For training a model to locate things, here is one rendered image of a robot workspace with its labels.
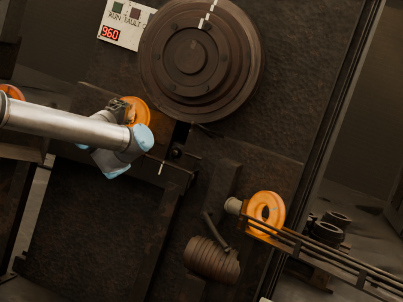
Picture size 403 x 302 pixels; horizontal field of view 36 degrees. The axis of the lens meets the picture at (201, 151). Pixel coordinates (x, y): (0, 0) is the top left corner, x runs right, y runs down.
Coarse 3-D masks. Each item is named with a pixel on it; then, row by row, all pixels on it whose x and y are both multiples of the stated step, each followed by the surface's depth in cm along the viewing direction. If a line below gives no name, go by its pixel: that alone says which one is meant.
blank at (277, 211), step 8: (264, 192) 211; (272, 192) 210; (256, 200) 213; (264, 200) 210; (272, 200) 208; (280, 200) 207; (248, 208) 215; (256, 208) 213; (272, 208) 207; (280, 208) 205; (256, 216) 213; (272, 216) 207; (280, 216) 205; (256, 224) 212; (272, 224) 206; (280, 224) 206; (256, 232) 211
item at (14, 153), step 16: (0, 128) 231; (0, 144) 229; (16, 144) 234; (32, 144) 236; (48, 144) 217; (0, 160) 221; (16, 160) 216; (32, 160) 219; (0, 176) 222; (0, 192) 224; (0, 208) 225
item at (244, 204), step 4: (244, 200) 215; (248, 200) 216; (244, 204) 215; (240, 208) 215; (244, 208) 216; (240, 212) 215; (244, 212) 216; (240, 216) 215; (236, 224) 216; (240, 224) 216
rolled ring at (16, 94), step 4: (0, 84) 255; (4, 84) 254; (8, 84) 255; (0, 88) 254; (4, 88) 254; (8, 88) 253; (12, 88) 253; (16, 88) 254; (8, 92) 253; (12, 92) 253; (16, 92) 252; (20, 92) 254; (12, 96) 253; (16, 96) 252; (20, 96) 252; (20, 100) 252; (24, 100) 254
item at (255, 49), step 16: (176, 0) 229; (192, 0) 227; (208, 0) 225; (224, 0) 224; (160, 16) 231; (240, 16) 222; (144, 32) 233; (256, 32) 221; (144, 48) 234; (256, 48) 222; (144, 64) 234; (256, 64) 222; (144, 80) 234; (256, 80) 223; (240, 96) 225; (176, 112) 232; (224, 112) 227
